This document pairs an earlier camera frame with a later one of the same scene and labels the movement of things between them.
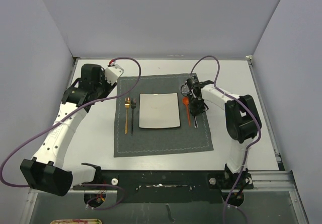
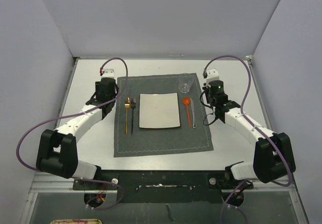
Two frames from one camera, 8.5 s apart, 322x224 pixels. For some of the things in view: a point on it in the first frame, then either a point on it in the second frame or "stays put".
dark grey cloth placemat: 192,135 stays put
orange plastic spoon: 185,100 stays put
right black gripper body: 196,105 -> 209,98
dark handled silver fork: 133,105 stays put
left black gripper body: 103,87 -> 97,85
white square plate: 158,110 stays put
